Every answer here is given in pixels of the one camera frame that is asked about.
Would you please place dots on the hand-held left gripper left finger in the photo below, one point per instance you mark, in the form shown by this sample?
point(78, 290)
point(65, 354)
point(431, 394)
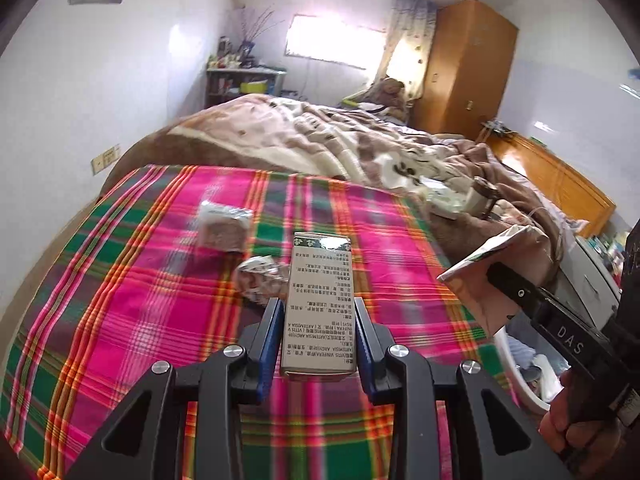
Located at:
point(270, 350)

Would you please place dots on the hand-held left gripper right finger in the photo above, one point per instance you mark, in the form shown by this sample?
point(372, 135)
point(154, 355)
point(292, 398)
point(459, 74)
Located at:
point(365, 350)

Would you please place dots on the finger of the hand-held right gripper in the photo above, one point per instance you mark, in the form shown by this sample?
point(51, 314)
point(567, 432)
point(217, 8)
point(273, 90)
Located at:
point(515, 292)

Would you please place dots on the white box with floral end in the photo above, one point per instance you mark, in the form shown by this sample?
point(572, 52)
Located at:
point(317, 300)

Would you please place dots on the white trash bin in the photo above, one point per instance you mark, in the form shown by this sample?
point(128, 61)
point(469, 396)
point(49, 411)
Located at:
point(515, 370)

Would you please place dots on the person's right hand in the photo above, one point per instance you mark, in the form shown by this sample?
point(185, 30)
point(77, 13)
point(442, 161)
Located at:
point(557, 430)

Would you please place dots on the crumpled white wrapper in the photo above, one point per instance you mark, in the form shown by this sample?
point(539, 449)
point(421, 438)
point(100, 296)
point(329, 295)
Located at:
point(260, 277)

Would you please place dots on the white side cabinet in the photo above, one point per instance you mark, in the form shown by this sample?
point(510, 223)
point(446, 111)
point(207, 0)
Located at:
point(587, 265)

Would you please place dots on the brown and white thermos cup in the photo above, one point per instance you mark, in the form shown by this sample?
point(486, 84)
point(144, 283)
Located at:
point(480, 197)

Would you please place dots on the white packets on blanket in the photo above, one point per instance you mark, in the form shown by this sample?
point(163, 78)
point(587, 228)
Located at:
point(445, 200)

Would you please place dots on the wooden bed headboard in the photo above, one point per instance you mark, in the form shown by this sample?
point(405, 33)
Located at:
point(550, 175)

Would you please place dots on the white plastic food packet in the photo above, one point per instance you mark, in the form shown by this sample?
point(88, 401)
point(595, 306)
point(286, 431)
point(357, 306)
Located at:
point(222, 230)

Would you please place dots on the pink and green plaid blanket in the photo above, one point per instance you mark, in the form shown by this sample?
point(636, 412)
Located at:
point(125, 285)

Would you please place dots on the brown floral blanket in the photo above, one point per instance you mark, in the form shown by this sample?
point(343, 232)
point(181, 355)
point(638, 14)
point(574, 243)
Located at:
point(300, 130)

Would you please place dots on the brown teddy bear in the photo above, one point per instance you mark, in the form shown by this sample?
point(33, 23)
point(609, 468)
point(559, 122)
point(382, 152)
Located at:
point(390, 91)

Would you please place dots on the wooden wardrobe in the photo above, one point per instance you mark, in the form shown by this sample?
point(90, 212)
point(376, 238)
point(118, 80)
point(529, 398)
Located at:
point(465, 60)

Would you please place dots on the small shelf unit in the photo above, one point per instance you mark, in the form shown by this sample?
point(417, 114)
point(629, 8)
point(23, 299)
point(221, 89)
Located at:
point(225, 85)

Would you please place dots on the patterned curtain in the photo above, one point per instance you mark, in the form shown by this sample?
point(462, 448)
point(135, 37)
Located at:
point(407, 25)

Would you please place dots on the vase with dry branches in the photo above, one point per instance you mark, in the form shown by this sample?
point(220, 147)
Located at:
point(246, 47)

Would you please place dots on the window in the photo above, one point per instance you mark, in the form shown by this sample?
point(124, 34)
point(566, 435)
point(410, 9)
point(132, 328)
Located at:
point(335, 40)

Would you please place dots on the wall socket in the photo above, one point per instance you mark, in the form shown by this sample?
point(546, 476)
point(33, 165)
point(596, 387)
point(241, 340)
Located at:
point(105, 159)

